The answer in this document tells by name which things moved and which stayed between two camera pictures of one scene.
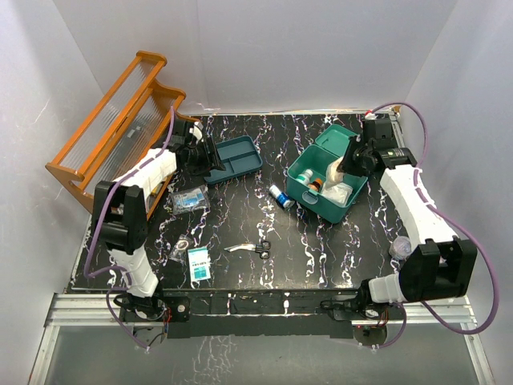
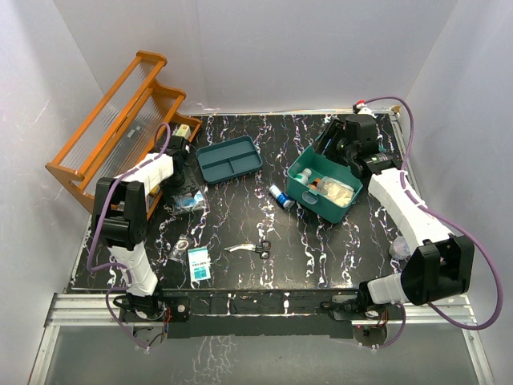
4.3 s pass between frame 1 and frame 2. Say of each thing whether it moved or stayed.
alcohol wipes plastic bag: stayed
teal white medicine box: stayed
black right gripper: moved
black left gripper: moved
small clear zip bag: stayed
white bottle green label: stayed
